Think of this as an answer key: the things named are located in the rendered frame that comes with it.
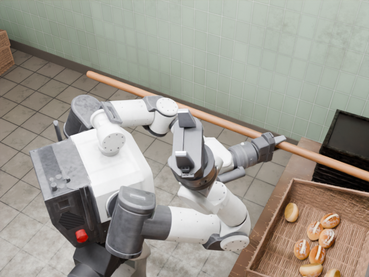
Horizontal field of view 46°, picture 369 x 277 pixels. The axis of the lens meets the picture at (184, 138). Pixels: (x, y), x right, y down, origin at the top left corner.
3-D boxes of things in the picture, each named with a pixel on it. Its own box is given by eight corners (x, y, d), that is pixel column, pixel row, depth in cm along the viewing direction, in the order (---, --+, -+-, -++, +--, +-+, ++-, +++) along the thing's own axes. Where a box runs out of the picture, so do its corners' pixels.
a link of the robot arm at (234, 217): (235, 209, 103) (262, 237, 117) (227, 173, 110) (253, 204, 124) (195, 223, 107) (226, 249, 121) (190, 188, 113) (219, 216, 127)
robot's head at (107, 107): (94, 141, 115) (107, 118, 112) (84, 122, 120) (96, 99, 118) (114, 145, 119) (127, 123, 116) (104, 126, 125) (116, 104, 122)
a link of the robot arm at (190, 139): (161, 177, 80) (172, 195, 91) (213, 176, 79) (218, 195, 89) (165, 116, 85) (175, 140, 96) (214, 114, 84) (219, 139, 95)
